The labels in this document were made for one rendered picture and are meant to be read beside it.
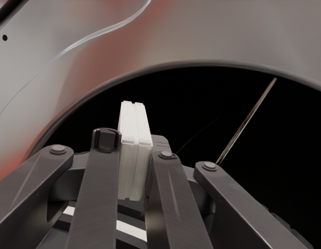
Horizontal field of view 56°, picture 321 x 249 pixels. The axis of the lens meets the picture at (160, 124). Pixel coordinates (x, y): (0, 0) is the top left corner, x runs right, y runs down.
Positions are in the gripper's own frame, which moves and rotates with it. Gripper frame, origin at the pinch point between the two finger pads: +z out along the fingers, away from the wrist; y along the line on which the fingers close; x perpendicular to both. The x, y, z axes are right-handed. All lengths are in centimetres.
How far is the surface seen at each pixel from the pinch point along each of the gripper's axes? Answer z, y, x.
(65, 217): 5.0, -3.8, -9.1
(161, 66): 29.9, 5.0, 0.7
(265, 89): 48, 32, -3
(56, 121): 37.6, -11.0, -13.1
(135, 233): 3.3, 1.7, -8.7
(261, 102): 48, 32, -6
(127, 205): 6.8, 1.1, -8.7
